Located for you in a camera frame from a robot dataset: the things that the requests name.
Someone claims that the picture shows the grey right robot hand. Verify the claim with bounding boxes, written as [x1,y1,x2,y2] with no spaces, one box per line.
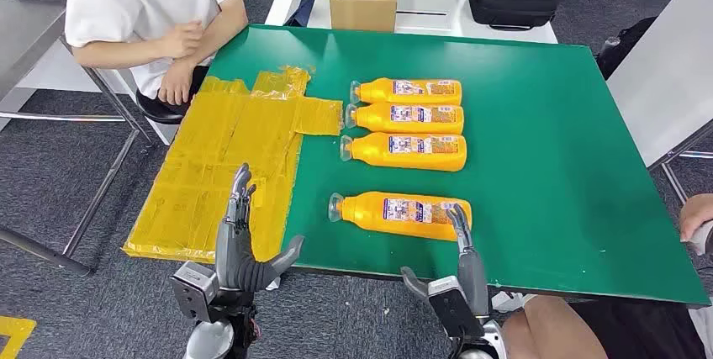
[400,203,491,321]

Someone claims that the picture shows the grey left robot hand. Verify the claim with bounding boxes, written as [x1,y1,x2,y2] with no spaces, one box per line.
[214,162,306,295]

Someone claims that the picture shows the orange detergent bottle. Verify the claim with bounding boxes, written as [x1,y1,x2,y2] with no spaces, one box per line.
[344,102,465,136]
[340,131,467,172]
[349,77,463,107]
[327,191,473,243]

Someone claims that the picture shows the grey handheld controller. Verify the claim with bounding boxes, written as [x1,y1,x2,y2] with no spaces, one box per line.
[693,222,713,257]

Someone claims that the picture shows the person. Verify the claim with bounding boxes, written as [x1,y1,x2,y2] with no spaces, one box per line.
[64,0,250,115]
[501,193,713,359]

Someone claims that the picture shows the yellow tape patch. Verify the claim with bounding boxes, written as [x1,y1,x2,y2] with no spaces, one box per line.
[122,66,345,265]

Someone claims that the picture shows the green topped table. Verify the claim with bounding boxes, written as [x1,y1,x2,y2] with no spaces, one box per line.
[203,24,711,313]

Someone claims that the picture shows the black stool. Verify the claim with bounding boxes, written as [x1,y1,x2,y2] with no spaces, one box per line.
[135,88,187,125]

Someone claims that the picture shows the white table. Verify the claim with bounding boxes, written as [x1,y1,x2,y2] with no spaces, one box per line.
[265,0,559,45]

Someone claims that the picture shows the black bag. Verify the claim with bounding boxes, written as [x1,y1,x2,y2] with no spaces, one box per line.
[595,16,658,80]

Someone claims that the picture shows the brown cardboard box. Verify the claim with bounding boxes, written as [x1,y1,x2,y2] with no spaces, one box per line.
[330,0,399,34]

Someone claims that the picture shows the black case yellow label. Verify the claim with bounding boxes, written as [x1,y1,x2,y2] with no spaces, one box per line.
[467,0,559,32]

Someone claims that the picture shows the grey table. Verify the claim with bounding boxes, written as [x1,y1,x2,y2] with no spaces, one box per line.
[605,0,713,207]

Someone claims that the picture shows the steel table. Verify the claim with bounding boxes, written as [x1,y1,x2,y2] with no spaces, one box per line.
[0,0,154,278]

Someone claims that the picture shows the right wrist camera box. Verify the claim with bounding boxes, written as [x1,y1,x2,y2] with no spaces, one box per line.
[427,275,487,341]

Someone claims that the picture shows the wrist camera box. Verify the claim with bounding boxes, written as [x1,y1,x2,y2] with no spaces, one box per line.
[427,275,487,341]
[168,260,220,325]

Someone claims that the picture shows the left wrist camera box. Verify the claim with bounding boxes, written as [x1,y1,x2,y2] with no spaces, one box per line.
[168,260,220,325]

